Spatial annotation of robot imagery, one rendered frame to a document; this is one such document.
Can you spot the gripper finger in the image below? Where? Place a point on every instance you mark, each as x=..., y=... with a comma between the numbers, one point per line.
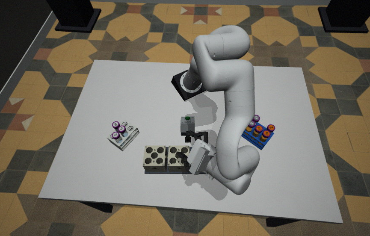
x=198, y=135
x=184, y=159

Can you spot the blue tube rack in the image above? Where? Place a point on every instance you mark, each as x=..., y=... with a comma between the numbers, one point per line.
x=257, y=139

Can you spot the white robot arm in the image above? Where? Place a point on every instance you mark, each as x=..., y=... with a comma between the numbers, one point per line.
x=217, y=65

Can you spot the beige bucket adapter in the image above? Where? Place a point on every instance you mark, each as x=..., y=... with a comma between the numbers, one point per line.
x=175, y=163
x=155, y=159

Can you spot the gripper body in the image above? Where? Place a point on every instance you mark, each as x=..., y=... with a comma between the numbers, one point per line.
x=200, y=143

